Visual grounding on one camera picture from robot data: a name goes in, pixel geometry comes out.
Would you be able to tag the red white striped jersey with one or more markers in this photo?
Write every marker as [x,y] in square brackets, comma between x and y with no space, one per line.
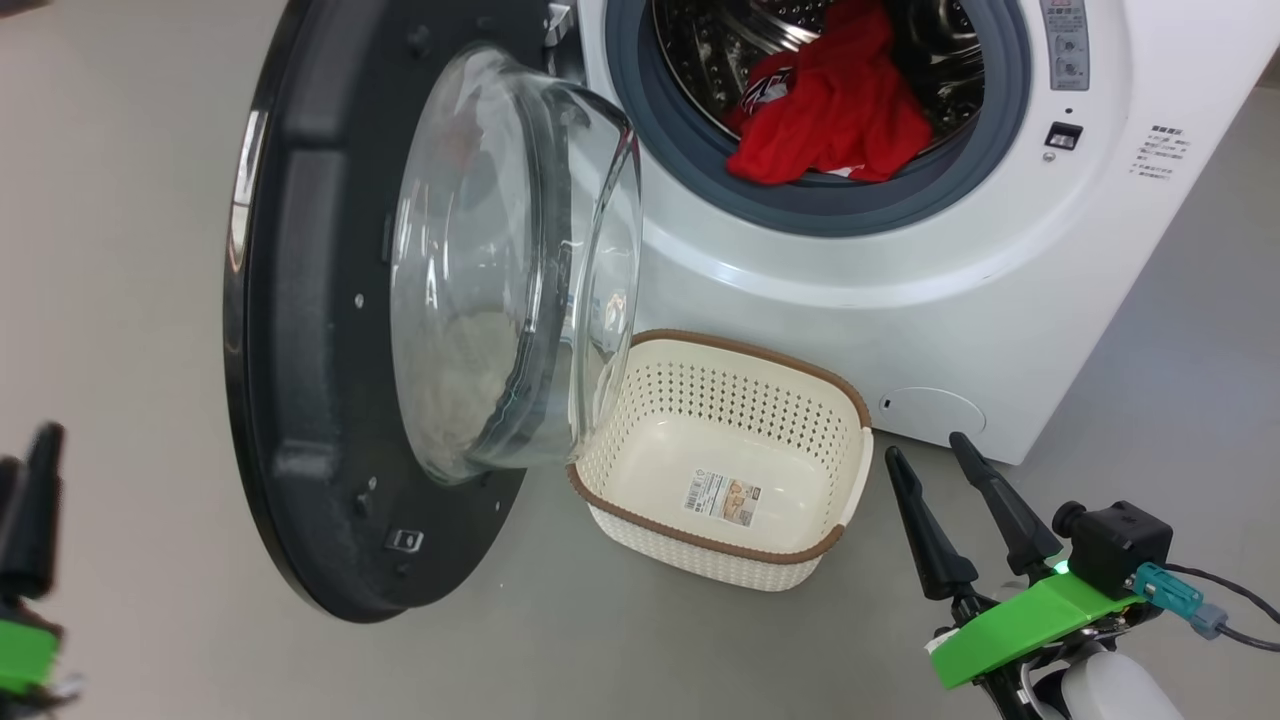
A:
[770,90]

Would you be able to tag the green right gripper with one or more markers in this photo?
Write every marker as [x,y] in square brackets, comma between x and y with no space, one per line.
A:
[1020,625]

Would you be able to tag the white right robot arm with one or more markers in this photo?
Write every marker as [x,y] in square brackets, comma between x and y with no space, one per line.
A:
[1110,695]

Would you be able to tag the white front-load washing machine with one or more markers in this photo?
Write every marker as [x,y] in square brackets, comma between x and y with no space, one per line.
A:
[900,310]

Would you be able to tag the round white filter cover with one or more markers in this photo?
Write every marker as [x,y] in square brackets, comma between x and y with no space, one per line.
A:
[932,413]

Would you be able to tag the black round washer door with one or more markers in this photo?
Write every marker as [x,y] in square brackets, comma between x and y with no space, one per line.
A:
[310,300]

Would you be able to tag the grey rubber door gasket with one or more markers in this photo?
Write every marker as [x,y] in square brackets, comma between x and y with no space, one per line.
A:
[830,205]

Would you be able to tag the plain red shorts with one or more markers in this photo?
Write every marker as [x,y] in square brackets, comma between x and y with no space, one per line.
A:
[850,100]

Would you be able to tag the basket product label sticker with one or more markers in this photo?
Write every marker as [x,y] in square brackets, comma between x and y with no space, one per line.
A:
[722,500]

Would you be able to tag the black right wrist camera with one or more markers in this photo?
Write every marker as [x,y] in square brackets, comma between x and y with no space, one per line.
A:
[1120,545]

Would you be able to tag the black door latch socket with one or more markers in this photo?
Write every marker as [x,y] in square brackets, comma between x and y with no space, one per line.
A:
[1063,135]

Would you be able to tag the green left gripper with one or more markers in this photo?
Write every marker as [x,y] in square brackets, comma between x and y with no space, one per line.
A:
[25,655]

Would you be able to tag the stainless steel washer drum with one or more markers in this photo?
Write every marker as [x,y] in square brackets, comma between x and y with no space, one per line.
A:
[700,50]

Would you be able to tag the cream basket brown rim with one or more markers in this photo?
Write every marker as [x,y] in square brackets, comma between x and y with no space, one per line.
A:
[720,400]

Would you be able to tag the grey warning sticker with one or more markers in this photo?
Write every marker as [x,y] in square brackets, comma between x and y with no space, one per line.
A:
[1065,45]

